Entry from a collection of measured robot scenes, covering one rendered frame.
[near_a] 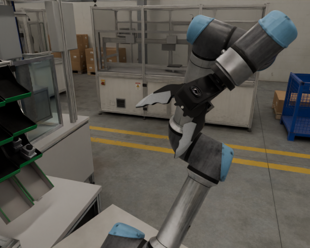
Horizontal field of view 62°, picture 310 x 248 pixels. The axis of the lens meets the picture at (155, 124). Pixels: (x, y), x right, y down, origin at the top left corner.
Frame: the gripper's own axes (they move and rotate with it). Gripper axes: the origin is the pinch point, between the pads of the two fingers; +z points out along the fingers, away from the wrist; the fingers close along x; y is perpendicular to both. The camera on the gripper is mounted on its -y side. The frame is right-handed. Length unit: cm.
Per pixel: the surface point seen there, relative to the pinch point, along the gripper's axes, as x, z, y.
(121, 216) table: -11, 65, 69
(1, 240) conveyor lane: 12, 93, 27
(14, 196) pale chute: 27, 87, 39
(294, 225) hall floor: -119, 13, 223
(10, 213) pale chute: 20, 89, 34
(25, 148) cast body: 42, 69, 41
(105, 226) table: -10, 70, 60
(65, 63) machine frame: 131, 74, 146
